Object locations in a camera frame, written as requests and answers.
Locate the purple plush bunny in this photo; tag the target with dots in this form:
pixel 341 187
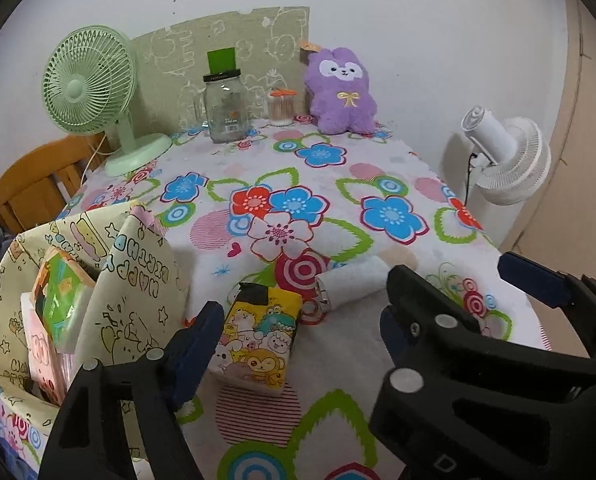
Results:
pixel 338 100

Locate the beige wooden door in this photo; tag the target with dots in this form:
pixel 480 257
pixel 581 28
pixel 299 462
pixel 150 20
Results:
pixel 587 135

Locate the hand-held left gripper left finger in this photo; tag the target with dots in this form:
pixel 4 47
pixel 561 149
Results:
pixel 193 355

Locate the wooden chair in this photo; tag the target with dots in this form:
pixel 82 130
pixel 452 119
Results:
pixel 33 180

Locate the green desk fan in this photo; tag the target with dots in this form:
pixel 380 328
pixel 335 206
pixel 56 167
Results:
pixel 83 85

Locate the green tissue packet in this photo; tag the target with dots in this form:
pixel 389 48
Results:
pixel 63 295

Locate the cartoon print tissue packet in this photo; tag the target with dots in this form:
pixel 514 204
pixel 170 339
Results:
pixel 258 340

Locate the glass jar with black lid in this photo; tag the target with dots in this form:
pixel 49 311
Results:
pixel 225 110

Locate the green cartoon print board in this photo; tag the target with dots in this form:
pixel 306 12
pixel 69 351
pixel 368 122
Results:
pixel 178 55

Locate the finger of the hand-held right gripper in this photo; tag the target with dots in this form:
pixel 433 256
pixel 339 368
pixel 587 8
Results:
pixel 427 305
pixel 532 280

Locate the yellow cartoon fabric storage box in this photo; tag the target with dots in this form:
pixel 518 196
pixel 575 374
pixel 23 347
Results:
pixel 128 270

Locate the pink floral tissue packet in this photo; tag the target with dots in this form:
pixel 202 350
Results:
pixel 43 355

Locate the white standing fan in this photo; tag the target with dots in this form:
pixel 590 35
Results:
pixel 512 155

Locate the grey white towel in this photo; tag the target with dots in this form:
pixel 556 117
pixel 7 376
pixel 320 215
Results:
pixel 353 280

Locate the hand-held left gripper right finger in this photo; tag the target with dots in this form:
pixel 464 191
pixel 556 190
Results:
pixel 388 332

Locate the small jar with orange lid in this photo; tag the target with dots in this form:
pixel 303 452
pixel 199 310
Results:
pixel 282 110

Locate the floral tablecloth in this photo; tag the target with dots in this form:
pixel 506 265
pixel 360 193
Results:
pixel 328 185

